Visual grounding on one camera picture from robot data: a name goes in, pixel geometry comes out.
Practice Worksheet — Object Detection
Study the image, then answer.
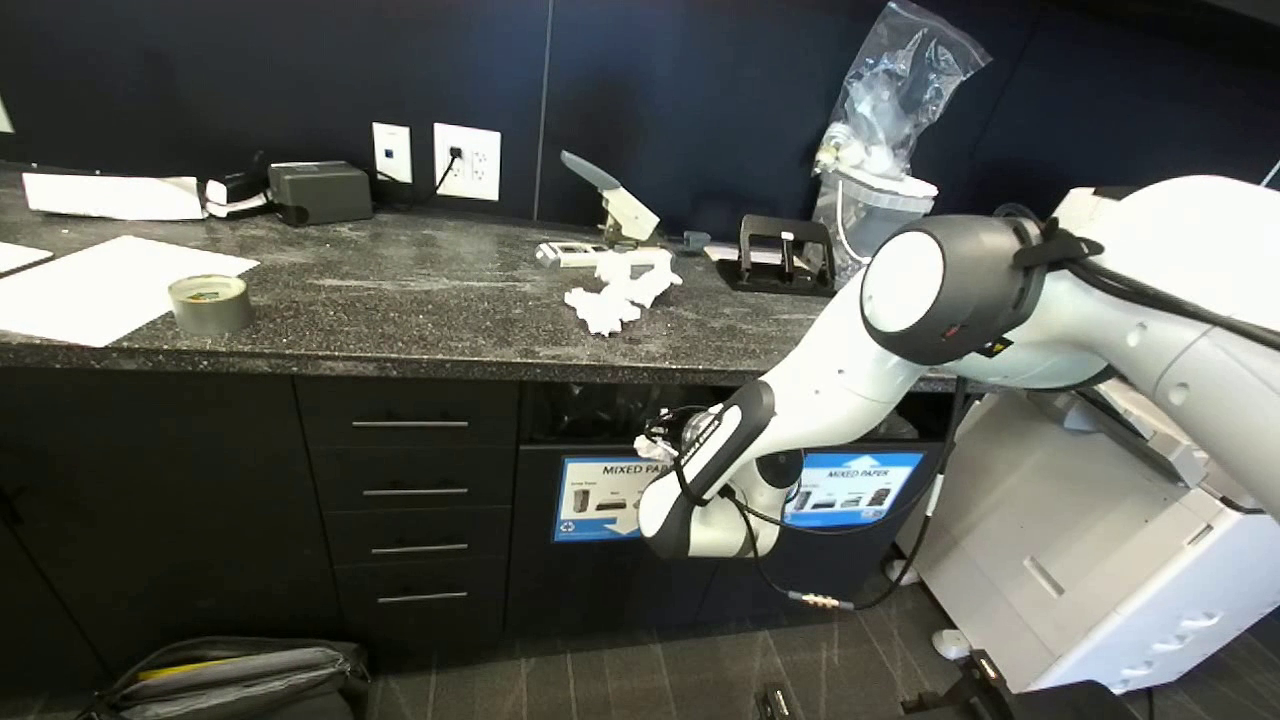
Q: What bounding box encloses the black box device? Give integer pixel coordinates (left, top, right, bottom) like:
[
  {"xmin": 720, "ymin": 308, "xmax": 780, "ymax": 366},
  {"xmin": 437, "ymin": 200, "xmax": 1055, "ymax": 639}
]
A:
[{"xmin": 268, "ymin": 161, "xmax": 374, "ymax": 223}]

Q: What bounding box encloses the black hole punch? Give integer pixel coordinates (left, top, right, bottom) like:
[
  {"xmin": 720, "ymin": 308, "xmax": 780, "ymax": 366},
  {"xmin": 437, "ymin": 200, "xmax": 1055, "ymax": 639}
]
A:
[{"xmin": 717, "ymin": 215, "xmax": 836, "ymax": 295}]

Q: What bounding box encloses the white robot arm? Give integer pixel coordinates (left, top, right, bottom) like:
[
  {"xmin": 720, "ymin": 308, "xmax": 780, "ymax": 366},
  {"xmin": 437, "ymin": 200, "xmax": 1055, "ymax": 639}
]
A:
[{"xmin": 639, "ymin": 175, "xmax": 1280, "ymax": 560}]

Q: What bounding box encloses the black drawer cabinet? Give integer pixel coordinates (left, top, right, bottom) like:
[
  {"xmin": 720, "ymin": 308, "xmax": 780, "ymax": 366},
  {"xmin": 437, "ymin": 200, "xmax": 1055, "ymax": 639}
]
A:
[{"xmin": 295, "ymin": 380, "xmax": 522, "ymax": 658}]

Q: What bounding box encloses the white wall outlet plate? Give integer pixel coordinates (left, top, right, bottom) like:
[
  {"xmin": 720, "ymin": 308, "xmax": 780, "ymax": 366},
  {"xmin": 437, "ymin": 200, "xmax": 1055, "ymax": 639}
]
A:
[{"xmin": 432, "ymin": 125, "xmax": 505, "ymax": 202}]

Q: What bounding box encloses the grey tape roll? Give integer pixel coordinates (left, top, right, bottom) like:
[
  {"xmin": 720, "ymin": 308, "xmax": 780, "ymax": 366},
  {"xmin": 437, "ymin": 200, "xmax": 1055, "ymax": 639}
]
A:
[{"xmin": 170, "ymin": 270, "xmax": 254, "ymax": 336}]

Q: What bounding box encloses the black bag on floor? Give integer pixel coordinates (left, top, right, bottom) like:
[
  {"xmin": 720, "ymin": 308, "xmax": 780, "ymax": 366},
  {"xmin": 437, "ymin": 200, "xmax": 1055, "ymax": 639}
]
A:
[{"xmin": 80, "ymin": 634, "xmax": 374, "ymax": 720}]

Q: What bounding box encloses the grey white stapler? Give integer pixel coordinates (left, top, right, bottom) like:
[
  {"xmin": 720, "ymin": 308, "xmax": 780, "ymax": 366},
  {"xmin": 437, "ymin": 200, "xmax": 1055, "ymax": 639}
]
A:
[{"xmin": 561, "ymin": 151, "xmax": 659, "ymax": 241}]

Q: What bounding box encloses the clear plastic bag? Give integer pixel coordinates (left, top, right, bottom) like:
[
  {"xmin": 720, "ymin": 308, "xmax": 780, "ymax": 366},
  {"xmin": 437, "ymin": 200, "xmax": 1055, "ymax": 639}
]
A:
[{"xmin": 817, "ymin": 0, "xmax": 988, "ymax": 175}]

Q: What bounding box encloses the white flat device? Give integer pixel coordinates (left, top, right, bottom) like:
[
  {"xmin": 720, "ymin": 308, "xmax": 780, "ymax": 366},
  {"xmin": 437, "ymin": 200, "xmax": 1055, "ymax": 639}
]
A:
[{"xmin": 21, "ymin": 170, "xmax": 268, "ymax": 223}]

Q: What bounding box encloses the white paper sheet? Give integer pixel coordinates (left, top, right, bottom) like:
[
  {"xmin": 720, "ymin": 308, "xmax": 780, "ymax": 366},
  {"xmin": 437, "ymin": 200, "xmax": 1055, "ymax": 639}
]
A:
[{"xmin": 0, "ymin": 236, "xmax": 254, "ymax": 347}]

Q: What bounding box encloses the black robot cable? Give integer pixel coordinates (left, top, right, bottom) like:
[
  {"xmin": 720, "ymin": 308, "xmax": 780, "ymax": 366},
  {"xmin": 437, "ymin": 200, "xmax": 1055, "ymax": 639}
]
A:
[{"xmin": 663, "ymin": 385, "xmax": 974, "ymax": 617}]

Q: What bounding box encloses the clear plastic bucket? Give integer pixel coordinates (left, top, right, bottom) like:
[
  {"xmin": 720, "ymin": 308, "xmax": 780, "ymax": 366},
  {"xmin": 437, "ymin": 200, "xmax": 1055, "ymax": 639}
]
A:
[{"xmin": 813, "ymin": 166, "xmax": 936, "ymax": 283}]

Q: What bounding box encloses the white office printer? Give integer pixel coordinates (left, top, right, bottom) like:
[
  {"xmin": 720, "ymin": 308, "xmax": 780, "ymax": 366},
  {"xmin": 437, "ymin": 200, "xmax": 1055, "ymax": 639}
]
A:
[{"xmin": 894, "ymin": 181, "xmax": 1280, "ymax": 694}]

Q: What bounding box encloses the right mixed paper label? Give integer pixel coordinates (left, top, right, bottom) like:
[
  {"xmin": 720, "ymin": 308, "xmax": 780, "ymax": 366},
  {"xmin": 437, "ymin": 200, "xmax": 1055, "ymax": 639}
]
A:
[{"xmin": 783, "ymin": 451, "xmax": 924, "ymax": 527}]

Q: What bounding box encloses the white tissue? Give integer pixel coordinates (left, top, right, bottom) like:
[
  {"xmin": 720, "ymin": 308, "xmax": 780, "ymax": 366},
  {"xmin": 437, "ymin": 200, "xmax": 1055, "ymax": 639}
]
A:
[
  {"xmin": 563, "ymin": 286, "xmax": 639, "ymax": 336},
  {"xmin": 597, "ymin": 247, "xmax": 682, "ymax": 308}
]

